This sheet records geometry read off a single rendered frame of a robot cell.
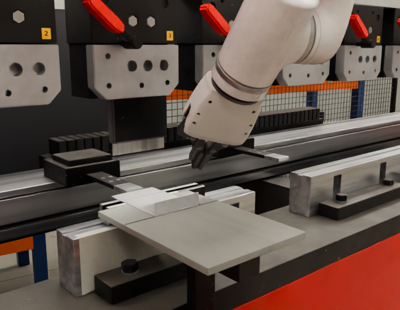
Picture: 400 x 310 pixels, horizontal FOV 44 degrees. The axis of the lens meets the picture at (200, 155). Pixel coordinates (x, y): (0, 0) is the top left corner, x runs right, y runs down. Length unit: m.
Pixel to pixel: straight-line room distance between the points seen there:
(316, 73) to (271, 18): 0.46
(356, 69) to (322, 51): 0.50
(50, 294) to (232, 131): 0.38
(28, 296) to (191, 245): 0.30
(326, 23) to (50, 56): 0.36
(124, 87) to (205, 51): 0.17
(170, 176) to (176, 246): 0.55
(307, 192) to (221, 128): 0.45
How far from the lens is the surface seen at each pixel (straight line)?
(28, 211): 1.02
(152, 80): 0.77
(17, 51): 0.67
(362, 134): 1.76
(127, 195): 0.85
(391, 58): 1.30
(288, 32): 0.61
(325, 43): 0.67
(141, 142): 0.82
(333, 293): 1.07
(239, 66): 0.64
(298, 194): 1.15
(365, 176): 1.30
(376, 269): 1.19
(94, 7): 0.68
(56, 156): 1.03
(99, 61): 0.72
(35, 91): 0.68
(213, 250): 0.63
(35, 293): 0.84
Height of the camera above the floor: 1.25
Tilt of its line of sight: 12 degrees down
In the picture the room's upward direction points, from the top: straight up
